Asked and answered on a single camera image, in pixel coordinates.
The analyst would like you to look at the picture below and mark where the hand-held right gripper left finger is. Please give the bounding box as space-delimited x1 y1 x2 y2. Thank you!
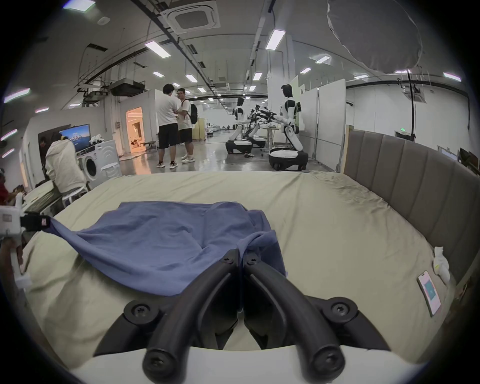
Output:
94 249 241 382

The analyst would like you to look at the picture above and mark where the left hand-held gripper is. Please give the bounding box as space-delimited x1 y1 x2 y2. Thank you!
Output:
0 195 52 290

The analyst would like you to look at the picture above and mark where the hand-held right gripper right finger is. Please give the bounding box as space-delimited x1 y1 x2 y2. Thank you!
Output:
242 250 391 382

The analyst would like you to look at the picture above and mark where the blue shirt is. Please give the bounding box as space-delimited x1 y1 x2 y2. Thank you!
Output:
49 201 288 298

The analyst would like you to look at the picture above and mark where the person's left hand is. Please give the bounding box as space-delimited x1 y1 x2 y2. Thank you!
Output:
0 238 24 278

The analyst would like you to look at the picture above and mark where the white chair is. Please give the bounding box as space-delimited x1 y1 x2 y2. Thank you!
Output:
61 183 91 209

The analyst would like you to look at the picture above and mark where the white washing machine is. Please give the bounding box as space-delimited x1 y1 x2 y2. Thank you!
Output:
76 139 124 189

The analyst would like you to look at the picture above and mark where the bed with beige sheet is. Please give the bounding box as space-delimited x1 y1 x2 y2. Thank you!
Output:
22 170 457 370

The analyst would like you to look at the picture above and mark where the white phone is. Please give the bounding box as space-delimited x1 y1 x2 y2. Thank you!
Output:
416 270 443 318

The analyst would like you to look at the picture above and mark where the crumpled white cloth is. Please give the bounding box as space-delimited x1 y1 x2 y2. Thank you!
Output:
433 246 451 284

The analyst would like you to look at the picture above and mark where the grey padded headboard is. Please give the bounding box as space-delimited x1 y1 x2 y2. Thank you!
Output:
342 125 480 287

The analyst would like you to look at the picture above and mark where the white humanoid robot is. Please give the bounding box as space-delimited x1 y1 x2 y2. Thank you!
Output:
224 97 256 155
259 84 310 172

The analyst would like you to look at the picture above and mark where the grey softbox lamp on stand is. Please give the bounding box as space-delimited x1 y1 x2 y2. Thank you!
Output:
325 0 424 142

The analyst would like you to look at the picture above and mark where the wall television screen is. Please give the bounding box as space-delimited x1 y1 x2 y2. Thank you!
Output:
59 124 91 153

